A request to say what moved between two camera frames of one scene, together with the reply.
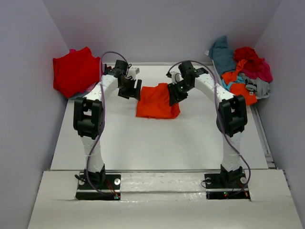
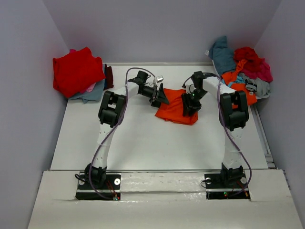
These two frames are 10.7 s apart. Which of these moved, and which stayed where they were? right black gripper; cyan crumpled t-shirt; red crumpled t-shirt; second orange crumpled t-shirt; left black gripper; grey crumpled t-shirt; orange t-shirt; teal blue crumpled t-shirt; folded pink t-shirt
Moved: left black gripper; orange t-shirt; right black gripper
Stayed: second orange crumpled t-shirt; grey crumpled t-shirt; folded pink t-shirt; cyan crumpled t-shirt; red crumpled t-shirt; teal blue crumpled t-shirt
